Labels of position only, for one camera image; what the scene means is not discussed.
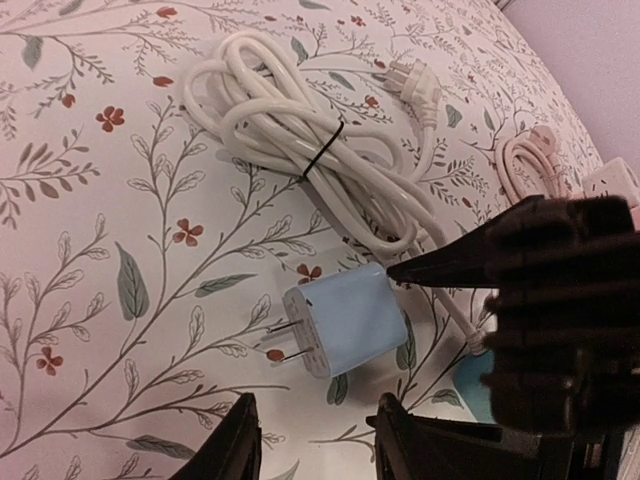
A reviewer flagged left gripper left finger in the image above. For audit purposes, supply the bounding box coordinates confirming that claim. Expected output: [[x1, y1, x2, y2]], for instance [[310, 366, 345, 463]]
[[170, 393, 262, 480]]

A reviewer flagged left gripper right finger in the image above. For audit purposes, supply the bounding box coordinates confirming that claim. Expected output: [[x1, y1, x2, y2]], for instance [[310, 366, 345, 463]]
[[367, 393, 541, 479]]

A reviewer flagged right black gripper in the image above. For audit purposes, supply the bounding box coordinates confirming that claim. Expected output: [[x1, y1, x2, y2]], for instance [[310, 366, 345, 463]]
[[387, 194, 640, 480]]

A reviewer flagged teal power strip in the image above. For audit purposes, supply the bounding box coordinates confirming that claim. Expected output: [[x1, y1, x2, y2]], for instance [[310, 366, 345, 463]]
[[453, 351, 495, 424]]

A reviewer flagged small blue charger plug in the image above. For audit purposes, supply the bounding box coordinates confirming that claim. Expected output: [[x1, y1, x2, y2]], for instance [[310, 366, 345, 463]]
[[265, 262, 409, 379]]

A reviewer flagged white cube socket adapter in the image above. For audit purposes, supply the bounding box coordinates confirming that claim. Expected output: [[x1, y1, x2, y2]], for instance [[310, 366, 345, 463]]
[[582, 157, 639, 208]]

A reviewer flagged floral table mat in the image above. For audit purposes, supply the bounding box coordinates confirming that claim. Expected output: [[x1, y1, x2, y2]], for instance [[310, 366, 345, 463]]
[[1, 1, 601, 479]]

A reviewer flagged pink coiled power cord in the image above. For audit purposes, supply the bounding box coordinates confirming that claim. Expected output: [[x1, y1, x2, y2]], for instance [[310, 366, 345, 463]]
[[497, 124, 584, 206]]

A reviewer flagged white bundled power cord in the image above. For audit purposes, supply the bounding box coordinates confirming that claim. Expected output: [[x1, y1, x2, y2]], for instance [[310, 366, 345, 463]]
[[179, 30, 489, 356]]

